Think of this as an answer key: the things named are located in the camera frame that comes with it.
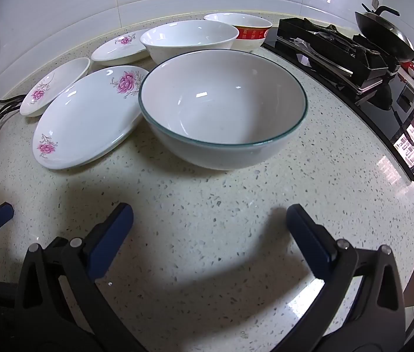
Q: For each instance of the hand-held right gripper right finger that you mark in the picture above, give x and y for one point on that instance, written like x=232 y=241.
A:
x=309 y=242

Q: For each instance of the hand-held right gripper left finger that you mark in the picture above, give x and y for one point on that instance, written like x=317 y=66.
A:
x=111 y=242

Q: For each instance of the large white pink-flower plate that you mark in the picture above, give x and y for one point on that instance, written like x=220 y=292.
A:
x=82 y=117

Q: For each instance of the small white pink-flower plate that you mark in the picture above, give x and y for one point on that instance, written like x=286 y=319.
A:
x=119 y=49
x=56 y=84

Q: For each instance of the white bowl red pattern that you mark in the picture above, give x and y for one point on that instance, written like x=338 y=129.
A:
x=251 y=35

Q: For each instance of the plain white bowl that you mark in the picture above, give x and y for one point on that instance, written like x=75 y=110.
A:
x=188 y=35

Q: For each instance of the black glass gas stove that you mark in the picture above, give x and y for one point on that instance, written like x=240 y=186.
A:
x=394 y=121

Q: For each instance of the large white bowl green rim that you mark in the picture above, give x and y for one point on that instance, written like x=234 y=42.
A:
x=221 y=117

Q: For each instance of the black stove knob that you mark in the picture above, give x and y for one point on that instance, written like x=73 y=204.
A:
x=379 y=97

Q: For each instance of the black pan support grate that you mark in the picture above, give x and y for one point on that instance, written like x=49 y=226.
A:
x=331 y=47

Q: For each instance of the black wok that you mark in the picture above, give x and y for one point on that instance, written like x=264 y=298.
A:
x=383 y=33

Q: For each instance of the small wall socket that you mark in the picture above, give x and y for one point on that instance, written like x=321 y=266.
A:
x=375 y=2

